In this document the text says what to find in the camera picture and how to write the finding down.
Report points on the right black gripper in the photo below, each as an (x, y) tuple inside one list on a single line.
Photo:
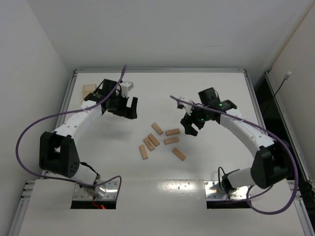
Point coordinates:
[(193, 120)]

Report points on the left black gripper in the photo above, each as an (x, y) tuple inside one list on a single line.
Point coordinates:
[(122, 108)]

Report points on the wooden block box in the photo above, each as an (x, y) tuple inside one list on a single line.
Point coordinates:
[(87, 90)]

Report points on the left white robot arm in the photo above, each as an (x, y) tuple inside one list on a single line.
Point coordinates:
[(58, 153)]

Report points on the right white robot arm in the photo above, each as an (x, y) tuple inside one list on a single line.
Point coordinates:
[(271, 162)]

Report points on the wood block with print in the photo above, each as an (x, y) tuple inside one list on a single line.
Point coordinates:
[(149, 144)]

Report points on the wood block numbered twelve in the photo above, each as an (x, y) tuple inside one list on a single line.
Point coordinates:
[(153, 139)]

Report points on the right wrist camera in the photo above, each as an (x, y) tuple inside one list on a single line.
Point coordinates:
[(183, 103)]

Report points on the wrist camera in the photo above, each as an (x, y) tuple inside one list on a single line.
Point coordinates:
[(125, 88), (183, 103)]

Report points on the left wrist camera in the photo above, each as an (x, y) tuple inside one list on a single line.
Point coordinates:
[(125, 88)]

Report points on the aluminium table frame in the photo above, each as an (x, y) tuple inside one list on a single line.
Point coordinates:
[(162, 196)]

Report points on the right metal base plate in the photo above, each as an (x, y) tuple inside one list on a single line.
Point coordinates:
[(214, 193)]

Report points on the metal base plate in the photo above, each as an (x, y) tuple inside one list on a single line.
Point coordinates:
[(105, 192), (214, 193)]

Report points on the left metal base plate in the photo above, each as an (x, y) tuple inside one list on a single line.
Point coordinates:
[(105, 192)]

